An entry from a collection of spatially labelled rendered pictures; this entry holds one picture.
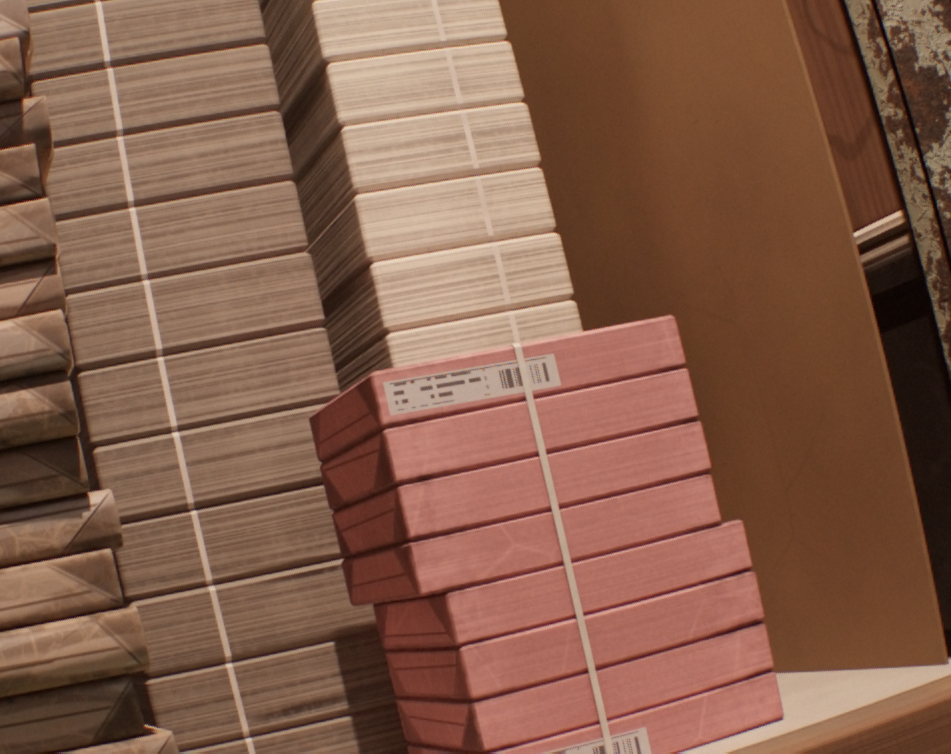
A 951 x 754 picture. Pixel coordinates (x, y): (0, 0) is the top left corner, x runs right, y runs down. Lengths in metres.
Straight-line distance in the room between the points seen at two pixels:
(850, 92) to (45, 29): 0.86
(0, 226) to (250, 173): 0.59
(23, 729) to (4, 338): 0.28
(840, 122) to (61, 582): 0.99
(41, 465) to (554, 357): 0.47
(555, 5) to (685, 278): 0.41
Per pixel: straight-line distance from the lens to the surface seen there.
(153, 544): 1.70
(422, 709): 1.55
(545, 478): 1.43
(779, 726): 1.48
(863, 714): 1.43
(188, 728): 1.70
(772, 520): 1.82
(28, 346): 1.21
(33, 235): 1.24
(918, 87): 1.61
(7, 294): 1.23
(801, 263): 1.68
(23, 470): 1.21
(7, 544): 1.22
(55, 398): 1.21
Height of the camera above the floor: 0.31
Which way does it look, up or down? 6 degrees up
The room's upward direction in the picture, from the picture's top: 13 degrees counter-clockwise
